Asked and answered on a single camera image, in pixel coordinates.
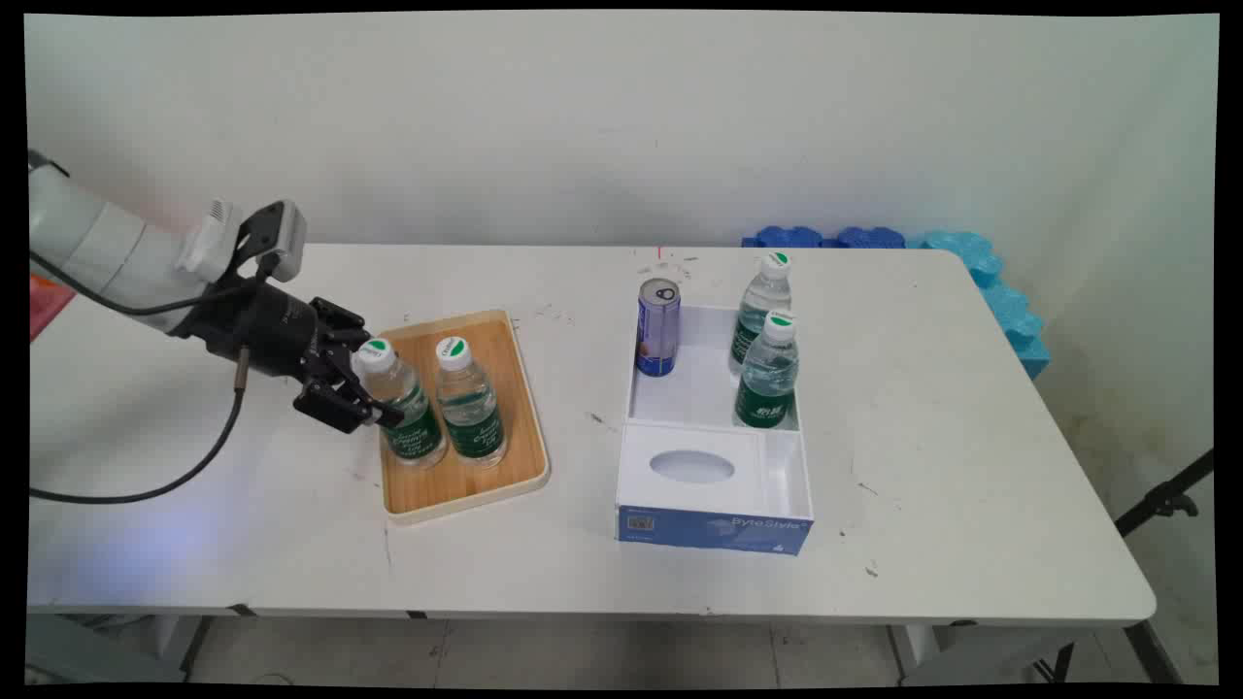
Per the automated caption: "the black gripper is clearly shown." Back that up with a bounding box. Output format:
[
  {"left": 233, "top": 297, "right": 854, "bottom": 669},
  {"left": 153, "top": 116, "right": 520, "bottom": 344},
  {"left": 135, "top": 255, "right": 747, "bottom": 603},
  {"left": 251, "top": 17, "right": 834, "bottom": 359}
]
[{"left": 175, "top": 280, "right": 405, "bottom": 435}]

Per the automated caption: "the green label water bottle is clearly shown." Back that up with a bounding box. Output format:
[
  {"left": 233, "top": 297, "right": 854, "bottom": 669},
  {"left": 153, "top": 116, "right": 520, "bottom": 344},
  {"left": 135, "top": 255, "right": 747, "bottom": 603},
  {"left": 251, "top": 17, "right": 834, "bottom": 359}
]
[
  {"left": 433, "top": 336, "right": 509, "bottom": 471},
  {"left": 729, "top": 250, "right": 793, "bottom": 376},
  {"left": 354, "top": 338, "right": 449, "bottom": 471},
  {"left": 733, "top": 311, "right": 801, "bottom": 431}
]

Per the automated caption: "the wooden tray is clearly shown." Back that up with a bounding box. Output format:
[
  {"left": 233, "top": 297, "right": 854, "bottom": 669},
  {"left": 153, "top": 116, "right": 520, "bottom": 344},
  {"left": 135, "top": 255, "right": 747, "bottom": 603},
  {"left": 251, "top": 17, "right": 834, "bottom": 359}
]
[{"left": 375, "top": 309, "right": 553, "bottom": 527}]

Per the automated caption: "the pink object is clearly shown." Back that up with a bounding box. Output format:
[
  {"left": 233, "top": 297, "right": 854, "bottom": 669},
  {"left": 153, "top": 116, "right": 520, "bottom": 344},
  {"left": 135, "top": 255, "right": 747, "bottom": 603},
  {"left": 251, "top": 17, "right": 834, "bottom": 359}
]
[{"left": 28, "top": 275, "right": 78, "bottom": 342}]

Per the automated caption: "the blue drink can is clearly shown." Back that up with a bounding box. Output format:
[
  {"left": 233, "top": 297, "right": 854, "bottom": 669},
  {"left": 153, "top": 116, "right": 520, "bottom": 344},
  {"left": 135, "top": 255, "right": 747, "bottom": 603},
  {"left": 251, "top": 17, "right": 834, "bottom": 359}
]
[{"left": 635, "top": 279, "right": 683, "bottom": 379}]

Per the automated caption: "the white and blue cardboard box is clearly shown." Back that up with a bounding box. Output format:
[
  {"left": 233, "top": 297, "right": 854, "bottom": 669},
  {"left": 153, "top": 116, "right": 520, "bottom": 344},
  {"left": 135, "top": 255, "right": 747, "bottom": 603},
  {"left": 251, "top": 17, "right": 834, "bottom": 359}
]
[{"left": 615, "top": 303, "right": 816, "bottom": 557}]

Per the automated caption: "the grey table leg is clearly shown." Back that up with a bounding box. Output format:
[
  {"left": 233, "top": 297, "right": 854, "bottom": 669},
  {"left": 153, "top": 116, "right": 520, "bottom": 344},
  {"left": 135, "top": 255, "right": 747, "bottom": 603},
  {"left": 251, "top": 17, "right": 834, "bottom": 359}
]
[{"left": 887, "top": 621, "right": 1098, "bottom": 686}]

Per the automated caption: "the light blue foam piece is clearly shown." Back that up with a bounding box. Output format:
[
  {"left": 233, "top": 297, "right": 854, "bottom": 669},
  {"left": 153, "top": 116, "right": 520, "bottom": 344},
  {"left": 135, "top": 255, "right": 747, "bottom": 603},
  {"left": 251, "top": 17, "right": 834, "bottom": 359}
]
[{"left": 908, "top": 230, "right": 1053, "bottom": 381}]

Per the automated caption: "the black tripod leg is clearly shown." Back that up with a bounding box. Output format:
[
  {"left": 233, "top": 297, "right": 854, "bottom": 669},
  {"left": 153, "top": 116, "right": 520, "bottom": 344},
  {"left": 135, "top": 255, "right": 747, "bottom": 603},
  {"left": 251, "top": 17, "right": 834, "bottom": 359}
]
[{"left": 1114, "top": 449, "right": 1217, "bottom": 539}]

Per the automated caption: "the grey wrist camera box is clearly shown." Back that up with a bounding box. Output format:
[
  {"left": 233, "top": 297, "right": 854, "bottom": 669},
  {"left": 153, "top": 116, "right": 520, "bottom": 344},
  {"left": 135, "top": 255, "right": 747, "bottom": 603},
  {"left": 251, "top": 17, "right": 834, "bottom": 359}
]
[{"left": 238, "top": 200, "right": 309, "bottom": 283}]

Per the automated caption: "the thin black camera cable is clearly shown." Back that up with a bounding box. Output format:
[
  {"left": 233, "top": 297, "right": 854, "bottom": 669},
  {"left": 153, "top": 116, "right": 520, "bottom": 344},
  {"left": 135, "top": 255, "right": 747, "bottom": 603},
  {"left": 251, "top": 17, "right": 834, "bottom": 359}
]
[{"left": 29, "top": 250, "right": 285, "bottom": 317}]

